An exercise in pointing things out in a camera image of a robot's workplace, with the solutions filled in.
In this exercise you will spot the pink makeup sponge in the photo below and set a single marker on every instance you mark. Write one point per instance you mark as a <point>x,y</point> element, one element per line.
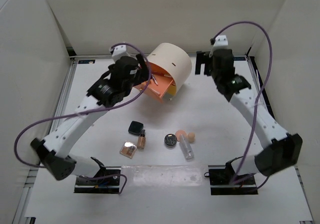
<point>180,133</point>

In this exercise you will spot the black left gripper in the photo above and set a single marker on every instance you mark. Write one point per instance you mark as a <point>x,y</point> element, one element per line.
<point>144,73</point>

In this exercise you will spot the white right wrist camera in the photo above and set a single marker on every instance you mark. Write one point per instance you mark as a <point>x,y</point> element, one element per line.
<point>220,42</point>

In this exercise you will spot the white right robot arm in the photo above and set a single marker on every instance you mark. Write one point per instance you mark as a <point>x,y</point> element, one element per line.
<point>280,149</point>

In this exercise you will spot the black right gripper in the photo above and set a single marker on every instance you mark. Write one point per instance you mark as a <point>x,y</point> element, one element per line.
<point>201,58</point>

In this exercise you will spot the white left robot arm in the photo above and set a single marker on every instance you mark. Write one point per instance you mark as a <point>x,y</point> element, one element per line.
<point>54,150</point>

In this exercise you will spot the clear plastic bottle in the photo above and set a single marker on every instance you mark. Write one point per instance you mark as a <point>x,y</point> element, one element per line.
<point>186,148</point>

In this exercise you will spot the round black compact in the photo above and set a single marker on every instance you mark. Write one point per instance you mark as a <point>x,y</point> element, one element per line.
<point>170,140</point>

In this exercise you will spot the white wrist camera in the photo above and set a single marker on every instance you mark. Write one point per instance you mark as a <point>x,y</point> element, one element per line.
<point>119,51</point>
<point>220,42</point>

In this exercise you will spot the brown eyeshadow palette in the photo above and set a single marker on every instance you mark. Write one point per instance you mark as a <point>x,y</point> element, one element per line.
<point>128,149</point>

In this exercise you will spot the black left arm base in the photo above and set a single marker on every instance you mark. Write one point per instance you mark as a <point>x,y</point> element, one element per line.
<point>105,181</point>

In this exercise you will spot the cream round drawer organizer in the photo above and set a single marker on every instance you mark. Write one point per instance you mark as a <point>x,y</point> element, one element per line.
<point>174,60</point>

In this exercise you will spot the black square compact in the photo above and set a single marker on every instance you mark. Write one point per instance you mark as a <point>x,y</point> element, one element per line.
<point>135,128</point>

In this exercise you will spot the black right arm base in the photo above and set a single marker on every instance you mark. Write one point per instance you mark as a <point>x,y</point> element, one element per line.
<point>220,181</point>

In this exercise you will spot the beige foundation bottle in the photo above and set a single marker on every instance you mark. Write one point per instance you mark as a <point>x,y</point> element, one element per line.
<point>141,140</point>

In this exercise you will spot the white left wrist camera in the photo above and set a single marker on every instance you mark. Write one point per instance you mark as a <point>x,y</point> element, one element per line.
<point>119,51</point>

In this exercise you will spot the yellow drawer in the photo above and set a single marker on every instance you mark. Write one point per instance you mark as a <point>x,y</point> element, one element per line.
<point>172,90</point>

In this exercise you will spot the tan makeup sponge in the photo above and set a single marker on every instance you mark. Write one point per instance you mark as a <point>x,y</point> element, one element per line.
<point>191,137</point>

